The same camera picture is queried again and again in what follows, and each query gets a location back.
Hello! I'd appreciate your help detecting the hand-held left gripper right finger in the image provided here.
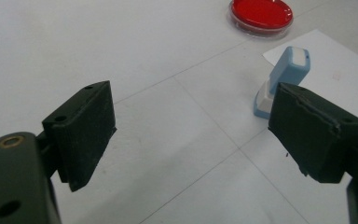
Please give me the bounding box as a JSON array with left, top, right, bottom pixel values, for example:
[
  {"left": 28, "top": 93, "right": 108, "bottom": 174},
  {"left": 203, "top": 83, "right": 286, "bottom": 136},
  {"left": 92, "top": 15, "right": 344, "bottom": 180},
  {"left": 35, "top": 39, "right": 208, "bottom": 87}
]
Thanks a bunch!
[{"left": 268, "top": 82, "right": 358, "bottom": 185}]

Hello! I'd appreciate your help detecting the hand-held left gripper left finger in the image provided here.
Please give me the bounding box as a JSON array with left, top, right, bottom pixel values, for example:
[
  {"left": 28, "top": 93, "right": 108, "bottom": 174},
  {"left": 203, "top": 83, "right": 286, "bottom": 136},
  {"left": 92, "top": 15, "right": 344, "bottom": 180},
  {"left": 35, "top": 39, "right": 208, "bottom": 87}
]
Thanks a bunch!
[{"left": 36, "top": 79, "right": 117, "bottom": 192}]

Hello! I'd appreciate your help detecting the white paper sheet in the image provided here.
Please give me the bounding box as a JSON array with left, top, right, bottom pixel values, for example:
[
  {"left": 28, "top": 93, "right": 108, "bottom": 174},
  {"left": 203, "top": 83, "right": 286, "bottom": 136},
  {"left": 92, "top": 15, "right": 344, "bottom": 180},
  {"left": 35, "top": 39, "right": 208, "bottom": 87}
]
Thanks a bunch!
[{"left": 262, "top": 29, "right": 358, "bottom": 145}]

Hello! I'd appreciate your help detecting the blue and white stamp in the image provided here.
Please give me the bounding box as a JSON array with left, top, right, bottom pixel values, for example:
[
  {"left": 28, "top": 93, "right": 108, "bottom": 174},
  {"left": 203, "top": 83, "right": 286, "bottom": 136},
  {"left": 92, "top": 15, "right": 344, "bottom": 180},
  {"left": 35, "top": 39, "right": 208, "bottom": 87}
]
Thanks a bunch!
[{"left": 253, "top": 46, "right": 311, "bottom": 120}]

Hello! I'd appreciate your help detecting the round red ink pad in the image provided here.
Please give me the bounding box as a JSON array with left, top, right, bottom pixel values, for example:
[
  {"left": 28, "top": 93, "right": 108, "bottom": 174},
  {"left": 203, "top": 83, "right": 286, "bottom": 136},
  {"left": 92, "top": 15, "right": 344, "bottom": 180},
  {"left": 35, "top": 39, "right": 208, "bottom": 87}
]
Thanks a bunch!
[{"left": 227, "top": 0, "right": 295, "bottom": 40}]

